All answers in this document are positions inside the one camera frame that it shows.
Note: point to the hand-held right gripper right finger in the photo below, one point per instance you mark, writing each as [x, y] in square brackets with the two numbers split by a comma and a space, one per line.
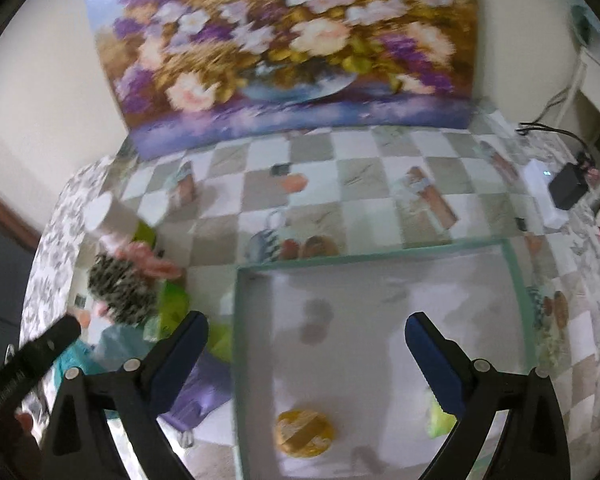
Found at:
[435, 365]

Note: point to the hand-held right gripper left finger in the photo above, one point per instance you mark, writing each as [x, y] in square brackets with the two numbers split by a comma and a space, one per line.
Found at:
[180, 357]

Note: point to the white box with green rim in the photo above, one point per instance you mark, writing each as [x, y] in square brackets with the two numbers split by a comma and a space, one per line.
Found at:
[370, 360]

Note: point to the purple cloth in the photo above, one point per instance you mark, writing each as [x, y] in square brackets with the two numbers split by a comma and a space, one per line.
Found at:
[200, 390]

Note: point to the yellow-green cloth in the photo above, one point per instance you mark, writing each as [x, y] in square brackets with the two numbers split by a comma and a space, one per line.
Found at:
[175, 310]

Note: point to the small green cloth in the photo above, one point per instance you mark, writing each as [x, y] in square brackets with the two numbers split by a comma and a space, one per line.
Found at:
[437, 422]

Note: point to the teal cloth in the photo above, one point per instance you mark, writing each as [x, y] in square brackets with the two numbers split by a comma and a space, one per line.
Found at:
[115, 345]

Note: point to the black and white spotted cloth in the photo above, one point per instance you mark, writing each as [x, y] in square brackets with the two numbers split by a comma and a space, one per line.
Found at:
[120, 285]

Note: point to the yellow round pad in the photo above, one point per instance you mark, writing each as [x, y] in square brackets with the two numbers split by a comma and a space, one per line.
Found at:
[304, 432]

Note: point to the checkered printed tablecloth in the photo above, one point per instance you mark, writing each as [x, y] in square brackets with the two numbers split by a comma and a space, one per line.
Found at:
[360, 175]

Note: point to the white box device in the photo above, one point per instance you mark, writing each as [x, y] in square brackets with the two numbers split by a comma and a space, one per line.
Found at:
[537, 180]

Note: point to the black box device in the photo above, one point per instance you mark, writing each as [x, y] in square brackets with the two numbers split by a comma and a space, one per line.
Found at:
[569, 186]

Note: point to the white furniture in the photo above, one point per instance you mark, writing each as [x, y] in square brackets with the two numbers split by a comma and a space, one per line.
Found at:
[597, 80]

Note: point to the floral painting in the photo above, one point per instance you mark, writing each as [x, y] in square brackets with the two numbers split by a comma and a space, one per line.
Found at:
[280, 35]

